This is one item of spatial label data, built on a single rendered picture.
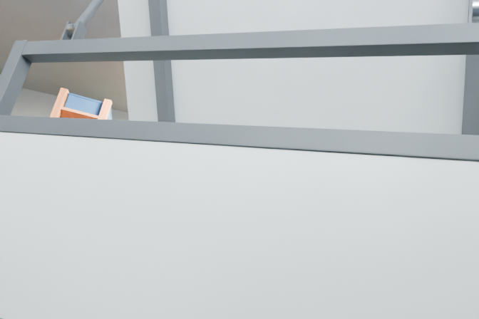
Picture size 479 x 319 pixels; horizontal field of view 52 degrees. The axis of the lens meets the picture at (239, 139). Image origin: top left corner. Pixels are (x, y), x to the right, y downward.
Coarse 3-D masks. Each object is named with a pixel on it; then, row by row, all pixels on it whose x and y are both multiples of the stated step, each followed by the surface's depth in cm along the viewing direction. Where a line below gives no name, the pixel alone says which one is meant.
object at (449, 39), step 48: (48, 48) 114; (96, 48) 108; (144, 48) 103; (192, 48) 98; (240, 48) 94; (288, 48) 90; (336, 48) 87; (384, 48) 84; (432, 48) 81; (0, 96) 113
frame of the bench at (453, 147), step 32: (0, 128) 109; (32, 128) 105; (64, 128) 102; (96, 128) 98; (128, 128) 95; (160, 128) 93; (192, 128) 90; (224, 128) 87; (256, 128) 85; (288, 128) 83
